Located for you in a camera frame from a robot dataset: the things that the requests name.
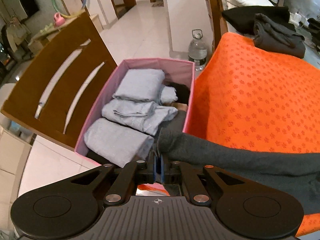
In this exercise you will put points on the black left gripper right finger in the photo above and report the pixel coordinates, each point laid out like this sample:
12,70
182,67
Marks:
182,174

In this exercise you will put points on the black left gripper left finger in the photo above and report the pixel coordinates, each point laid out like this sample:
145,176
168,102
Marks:
126,182

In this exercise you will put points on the dark grey long-sleeve garment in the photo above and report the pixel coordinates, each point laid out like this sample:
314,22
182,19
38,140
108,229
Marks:
295,174

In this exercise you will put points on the folded light blue garment near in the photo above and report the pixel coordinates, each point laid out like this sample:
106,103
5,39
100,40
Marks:
118,144

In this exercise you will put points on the folded light blue garment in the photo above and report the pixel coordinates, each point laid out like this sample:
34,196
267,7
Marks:
145,85
118,144
142,116

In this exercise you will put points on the folded light blue garment middle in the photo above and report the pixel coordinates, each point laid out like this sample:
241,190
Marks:
142,116

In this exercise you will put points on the folded light blue garment far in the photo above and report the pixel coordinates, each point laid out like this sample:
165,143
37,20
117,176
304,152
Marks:
145,85

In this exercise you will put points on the pink fabric storage box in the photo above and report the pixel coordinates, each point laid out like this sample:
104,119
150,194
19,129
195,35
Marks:
175,70

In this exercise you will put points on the orange flower-pattern mat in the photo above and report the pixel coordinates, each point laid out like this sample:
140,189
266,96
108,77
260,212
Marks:
250,99

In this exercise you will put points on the brown wooden chair left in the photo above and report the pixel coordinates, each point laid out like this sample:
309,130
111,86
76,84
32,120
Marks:
57,91

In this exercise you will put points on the clear plastic water bottle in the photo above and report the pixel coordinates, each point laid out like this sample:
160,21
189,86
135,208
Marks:
197,51

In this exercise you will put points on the folded dark grey garment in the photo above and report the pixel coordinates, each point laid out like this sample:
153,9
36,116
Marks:
274,37

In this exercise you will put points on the black folded garment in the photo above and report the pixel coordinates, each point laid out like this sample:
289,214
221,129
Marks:
242,18

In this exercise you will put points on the pink kettlebell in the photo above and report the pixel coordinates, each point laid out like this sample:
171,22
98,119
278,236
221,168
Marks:
58,19

